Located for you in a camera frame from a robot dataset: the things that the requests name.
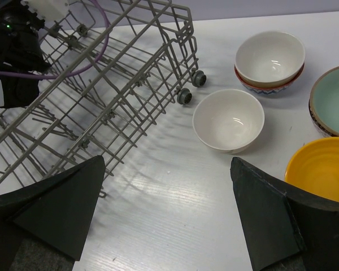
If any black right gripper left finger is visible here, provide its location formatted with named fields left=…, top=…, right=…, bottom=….
left=0, top=156, right=105, bottom=261

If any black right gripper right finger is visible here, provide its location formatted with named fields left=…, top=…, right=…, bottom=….
left=230, top=157, right=339, bottom=270

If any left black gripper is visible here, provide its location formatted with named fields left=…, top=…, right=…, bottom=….
left=0, top=1, right=51, bottom=108

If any plain white bowl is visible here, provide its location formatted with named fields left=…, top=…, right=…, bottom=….
left=192, top=89, right=265, bottom=154

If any teal glazed bowl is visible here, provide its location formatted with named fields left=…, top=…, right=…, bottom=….
left=309, top=66, right=339, bottom=137

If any yellow bowl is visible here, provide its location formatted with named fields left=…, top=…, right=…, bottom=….
left=284, top=137, right=339, bottom=202

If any patterned mosaic bowl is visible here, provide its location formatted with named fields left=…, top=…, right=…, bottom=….
left=308, top=102, right=333, bottom=137

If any red blue patterned bowl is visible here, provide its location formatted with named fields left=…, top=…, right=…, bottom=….
left=234, top=64, right=305, bottom=95

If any white bowl stacked top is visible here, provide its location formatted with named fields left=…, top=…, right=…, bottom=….
left=234, top=31, right=306, bottom=88

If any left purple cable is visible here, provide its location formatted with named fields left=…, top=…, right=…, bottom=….
left=0, top=0, right=109, bottom=80

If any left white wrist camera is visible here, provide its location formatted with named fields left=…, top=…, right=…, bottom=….
left=20, top=0, right=69, bottom=21

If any grey wire dish rack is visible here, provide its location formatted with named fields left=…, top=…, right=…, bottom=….
left=0, top=1, right=206, bottom=195

